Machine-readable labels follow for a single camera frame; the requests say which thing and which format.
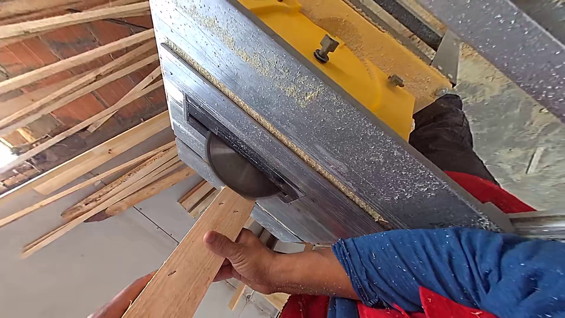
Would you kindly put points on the person's right hand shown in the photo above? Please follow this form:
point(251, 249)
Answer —
point(257, 266)

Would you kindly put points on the person's left hand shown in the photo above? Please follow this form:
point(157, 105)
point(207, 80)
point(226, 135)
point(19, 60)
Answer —
point(126, 299)

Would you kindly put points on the person's right thumb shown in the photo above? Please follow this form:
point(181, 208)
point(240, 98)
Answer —
point(223, 245)

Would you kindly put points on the person's right fingers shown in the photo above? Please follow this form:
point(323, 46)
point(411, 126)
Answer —
point(225, 273)

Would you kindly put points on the light wooden board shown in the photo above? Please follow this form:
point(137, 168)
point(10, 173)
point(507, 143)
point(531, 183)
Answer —
point(194, 260)

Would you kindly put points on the person's right forearm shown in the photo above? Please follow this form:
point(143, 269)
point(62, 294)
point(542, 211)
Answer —
point(415, 269)

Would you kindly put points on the stack of short wood pieces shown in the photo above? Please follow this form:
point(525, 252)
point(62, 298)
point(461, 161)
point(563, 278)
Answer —
point(199, 197)

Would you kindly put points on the round dark saw blade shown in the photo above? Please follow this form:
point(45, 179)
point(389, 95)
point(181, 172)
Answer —
point(236, 170)

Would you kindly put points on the pile of long wooden strips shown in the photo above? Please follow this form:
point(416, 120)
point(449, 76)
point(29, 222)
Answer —
point(106, 154)

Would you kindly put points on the grey metal saw table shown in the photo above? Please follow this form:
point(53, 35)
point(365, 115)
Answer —
point(353, 150)

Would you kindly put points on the person's body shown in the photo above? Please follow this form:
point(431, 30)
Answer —
point(384, 311)

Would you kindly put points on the yellow metal machine cover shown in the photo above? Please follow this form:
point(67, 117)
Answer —
point(344, 57)

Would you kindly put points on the metal wing bolt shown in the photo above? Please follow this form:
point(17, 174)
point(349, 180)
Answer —
point(328, 45)

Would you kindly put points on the small metal bolt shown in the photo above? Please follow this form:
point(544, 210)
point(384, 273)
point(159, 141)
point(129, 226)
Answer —
point(396, 81)

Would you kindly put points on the person's legs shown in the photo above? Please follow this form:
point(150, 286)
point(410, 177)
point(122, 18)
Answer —
point(446, 132)

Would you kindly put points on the grey metal beam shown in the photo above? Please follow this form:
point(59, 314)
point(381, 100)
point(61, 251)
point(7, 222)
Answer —
point(512, 44)

